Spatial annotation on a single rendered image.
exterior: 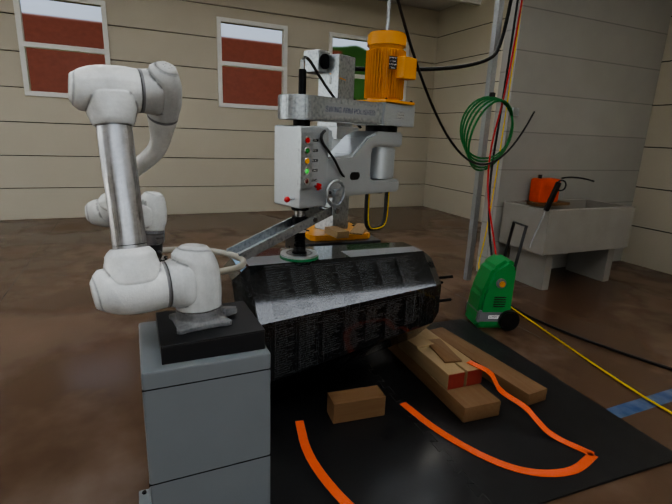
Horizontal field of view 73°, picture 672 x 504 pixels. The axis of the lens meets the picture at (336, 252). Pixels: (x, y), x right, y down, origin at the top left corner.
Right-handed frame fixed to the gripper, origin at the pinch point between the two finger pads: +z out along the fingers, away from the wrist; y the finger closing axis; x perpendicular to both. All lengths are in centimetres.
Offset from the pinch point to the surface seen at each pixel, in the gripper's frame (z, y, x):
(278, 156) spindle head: -59, 75, -6
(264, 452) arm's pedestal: 40, -11, -71
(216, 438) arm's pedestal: 31, -24, -61
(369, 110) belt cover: -89, 117, -36
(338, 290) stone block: 9, 85, -45
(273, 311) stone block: 17, 52, -27
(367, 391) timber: 63, 88, -69
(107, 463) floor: 86, -11, 16
